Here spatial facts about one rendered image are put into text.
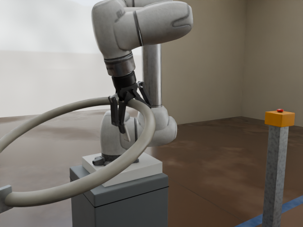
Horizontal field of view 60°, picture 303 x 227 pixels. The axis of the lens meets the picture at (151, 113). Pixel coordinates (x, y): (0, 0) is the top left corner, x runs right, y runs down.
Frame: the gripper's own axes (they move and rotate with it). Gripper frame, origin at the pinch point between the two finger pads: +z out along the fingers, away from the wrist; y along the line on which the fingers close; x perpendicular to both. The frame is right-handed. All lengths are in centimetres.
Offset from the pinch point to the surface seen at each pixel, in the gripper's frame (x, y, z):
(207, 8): -362, -536, 44
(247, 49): -315, -641, 180
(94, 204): -23.0, 16.6, 36.9
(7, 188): 12.1, 42.6, -12.1
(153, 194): -17, -10, 50
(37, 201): 18.5, 39.6, -9.8
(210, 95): -339, -480, 256
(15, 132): -19.1, 32.2, -10.5
